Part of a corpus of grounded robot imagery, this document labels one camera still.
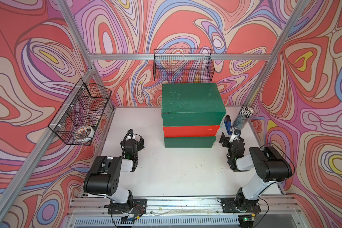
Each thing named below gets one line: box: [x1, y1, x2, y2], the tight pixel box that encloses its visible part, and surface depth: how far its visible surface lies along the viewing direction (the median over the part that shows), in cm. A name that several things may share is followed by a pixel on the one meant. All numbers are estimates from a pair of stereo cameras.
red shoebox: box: [162, 125, 221, 138], surface depth 85 cm
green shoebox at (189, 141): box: [163, 135, 217, 148], surface depth 90 cm
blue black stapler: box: [223, 114, 233, 135], surface depth 107 cm
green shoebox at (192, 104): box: [161, 82, 227, 127], surface depth 77 cm
